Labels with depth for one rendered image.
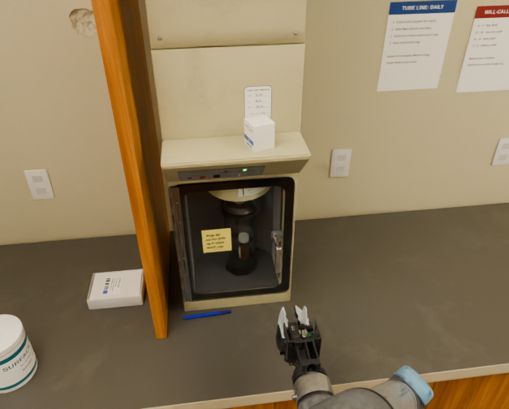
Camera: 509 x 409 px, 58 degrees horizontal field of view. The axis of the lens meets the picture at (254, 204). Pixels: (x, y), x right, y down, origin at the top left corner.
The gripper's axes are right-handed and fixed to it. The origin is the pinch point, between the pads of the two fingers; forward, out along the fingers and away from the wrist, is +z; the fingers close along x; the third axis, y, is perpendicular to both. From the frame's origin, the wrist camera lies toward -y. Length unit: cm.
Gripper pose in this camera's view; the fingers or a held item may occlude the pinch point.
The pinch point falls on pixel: (290, 313)
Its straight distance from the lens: 112.9
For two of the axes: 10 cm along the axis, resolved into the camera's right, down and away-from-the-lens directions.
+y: 0.0, -8.2, -5.7
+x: -9.9, 0.8, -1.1
